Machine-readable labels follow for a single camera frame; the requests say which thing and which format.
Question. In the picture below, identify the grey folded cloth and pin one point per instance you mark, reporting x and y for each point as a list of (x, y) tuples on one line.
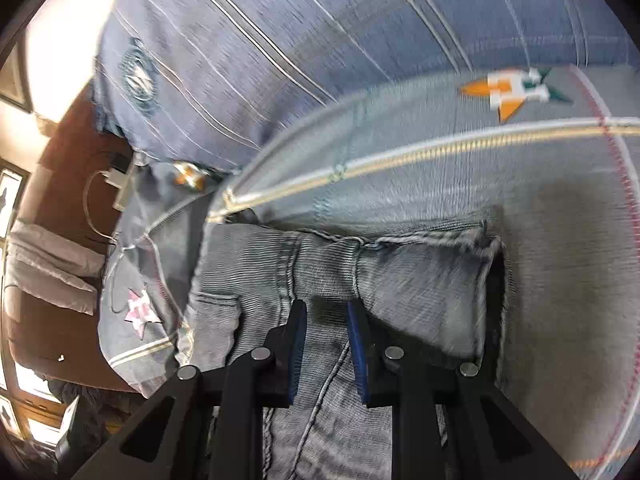
[(55, 247)]

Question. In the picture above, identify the framed wall picture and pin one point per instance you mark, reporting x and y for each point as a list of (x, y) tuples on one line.
[(11, 205), (12, 85)]

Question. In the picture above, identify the blue plaid blanket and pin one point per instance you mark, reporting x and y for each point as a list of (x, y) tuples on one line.
[(300, 35)]

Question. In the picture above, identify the dark cloth pile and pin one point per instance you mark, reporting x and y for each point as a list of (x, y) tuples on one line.
[(100, 410)]

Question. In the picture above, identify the grey denim pants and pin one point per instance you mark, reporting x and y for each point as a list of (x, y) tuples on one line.
[(415, 280)]

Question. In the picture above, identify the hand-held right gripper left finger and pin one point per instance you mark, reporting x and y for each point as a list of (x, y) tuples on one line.
[(298, 350)]

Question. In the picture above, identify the white charger plug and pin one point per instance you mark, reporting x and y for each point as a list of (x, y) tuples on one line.
[(114, 178)]

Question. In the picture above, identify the grey star-print pillow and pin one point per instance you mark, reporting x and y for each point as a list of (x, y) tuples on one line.
[(150, 260)]

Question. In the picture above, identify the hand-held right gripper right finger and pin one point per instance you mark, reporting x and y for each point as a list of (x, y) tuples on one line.
[(359, 355)]

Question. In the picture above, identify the grey star-print bedsheet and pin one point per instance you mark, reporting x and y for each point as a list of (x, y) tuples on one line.
[(550, 210)]

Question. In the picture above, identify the grey cushion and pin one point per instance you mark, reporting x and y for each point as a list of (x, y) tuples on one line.
[(55, 290)]

